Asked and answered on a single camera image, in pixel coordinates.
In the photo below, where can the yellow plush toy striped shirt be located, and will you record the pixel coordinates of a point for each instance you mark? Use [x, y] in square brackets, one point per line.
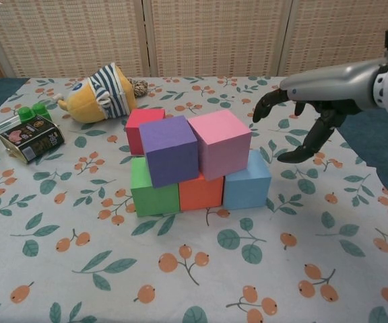
[86, 101]

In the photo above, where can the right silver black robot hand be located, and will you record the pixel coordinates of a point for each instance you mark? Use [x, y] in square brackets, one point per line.
[332, 85]

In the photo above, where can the red foam cube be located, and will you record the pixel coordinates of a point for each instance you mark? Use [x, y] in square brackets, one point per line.
[134, 133]

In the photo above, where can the pink foam cube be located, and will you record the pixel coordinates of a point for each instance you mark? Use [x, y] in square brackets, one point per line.
[224, 148]

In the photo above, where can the green foam cube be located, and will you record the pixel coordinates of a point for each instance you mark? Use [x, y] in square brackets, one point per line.
[153, 202]

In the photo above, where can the orange foam cube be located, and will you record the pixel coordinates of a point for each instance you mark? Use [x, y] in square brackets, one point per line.
[200, 195]

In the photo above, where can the floral print tablecloth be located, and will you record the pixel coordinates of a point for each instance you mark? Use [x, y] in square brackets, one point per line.
[281, 235]

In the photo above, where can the purple foam cube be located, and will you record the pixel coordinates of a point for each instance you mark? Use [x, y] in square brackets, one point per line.
[172, 154]

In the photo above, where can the black snack packet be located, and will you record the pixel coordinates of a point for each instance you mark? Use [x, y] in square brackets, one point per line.
[29, 138]

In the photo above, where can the blue foam cube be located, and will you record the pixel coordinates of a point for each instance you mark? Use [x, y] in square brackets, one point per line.
[246, 188]

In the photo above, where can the green toy brick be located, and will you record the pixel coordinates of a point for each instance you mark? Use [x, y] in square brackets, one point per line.
[27, 114]

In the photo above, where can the woven bamboo folding screen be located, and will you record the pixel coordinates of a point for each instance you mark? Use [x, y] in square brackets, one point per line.
[180, 33]

